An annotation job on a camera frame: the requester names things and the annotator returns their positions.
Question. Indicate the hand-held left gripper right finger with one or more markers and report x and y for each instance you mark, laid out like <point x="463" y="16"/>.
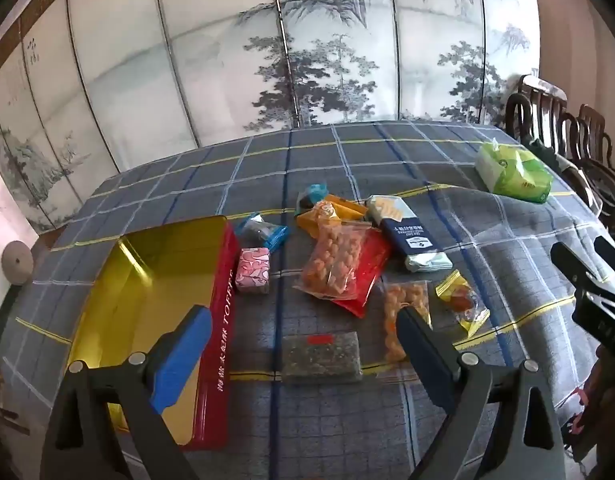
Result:
<point x="420" y="355"/>

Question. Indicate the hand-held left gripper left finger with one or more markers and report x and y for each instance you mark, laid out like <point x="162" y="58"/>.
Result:
<point x="182" y="360"/>

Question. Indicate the small clear bag orange balls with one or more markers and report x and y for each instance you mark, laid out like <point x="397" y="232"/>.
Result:
<point x="413" y="297"/>

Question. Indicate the small yellow bag red candies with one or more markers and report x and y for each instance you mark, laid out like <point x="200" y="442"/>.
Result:
<point x="460" y="300"/>

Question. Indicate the red tin box gold inside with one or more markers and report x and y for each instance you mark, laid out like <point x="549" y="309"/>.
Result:
<point x="152" y="270"/>

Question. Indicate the clear packet dark snack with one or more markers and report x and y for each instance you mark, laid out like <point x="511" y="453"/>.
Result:
<point x="322" y="360"/>

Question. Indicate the red snack packet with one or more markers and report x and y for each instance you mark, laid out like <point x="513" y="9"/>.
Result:
<point x="371" y="270"/>

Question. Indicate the pink patterned packet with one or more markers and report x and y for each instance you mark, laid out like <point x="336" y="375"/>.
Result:
<point x="253" y="270"/>

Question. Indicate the dark blue cracker packet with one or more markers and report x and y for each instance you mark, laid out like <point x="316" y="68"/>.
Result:
<point x="407" y="232"/>

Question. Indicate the large clear bag orange nuts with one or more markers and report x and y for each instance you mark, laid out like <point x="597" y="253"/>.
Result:
<point x="332" y="265"/>

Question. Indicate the teal dark ball candy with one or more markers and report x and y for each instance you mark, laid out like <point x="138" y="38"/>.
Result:
<point x="262" y="232"/>

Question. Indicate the orange snack packet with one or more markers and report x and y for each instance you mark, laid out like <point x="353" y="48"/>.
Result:
<point x="348" y="210"/>

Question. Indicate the blue candy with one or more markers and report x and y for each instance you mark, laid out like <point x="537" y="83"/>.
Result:
<point x="312" y="196"/>

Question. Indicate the green tissue pack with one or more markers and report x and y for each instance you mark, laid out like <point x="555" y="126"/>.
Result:
<point x="517" y="172"/>

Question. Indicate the dark wooden chairs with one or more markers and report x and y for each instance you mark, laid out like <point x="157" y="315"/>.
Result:
<point x="545" y="149"/>

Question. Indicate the grey round disc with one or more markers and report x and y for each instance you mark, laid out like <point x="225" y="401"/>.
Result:
<point x="17" y="262"/>

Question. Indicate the blue plaid tablecloth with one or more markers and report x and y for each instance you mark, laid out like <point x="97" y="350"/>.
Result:
<point x="337" y="160"/>

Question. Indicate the painted folding screen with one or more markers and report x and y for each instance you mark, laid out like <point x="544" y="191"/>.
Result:
<point x="212" y="60"/>

